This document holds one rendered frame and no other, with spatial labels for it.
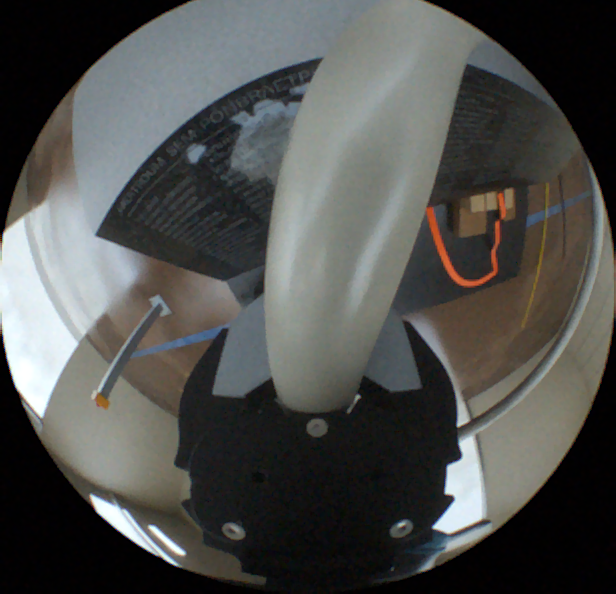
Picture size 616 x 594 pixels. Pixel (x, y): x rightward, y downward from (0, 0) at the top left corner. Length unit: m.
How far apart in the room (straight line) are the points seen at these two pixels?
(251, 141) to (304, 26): 0.13
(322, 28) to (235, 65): 0.08
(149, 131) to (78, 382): 6.34
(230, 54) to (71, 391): 6.47
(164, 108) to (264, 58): 0.10
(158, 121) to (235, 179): 0.12
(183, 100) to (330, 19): 0.14
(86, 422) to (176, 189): 6.48
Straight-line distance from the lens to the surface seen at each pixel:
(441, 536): 0.25
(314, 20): 0.22
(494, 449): 4.91
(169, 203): 0.26
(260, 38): 0.20
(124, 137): 0.26
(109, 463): 6.95
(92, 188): 0.33
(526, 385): 0.43
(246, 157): 0.21
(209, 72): 0.20
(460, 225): 1.24
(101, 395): 1.60
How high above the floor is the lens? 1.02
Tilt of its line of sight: 56 degrees down
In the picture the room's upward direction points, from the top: 175 degrees counter-clockwise
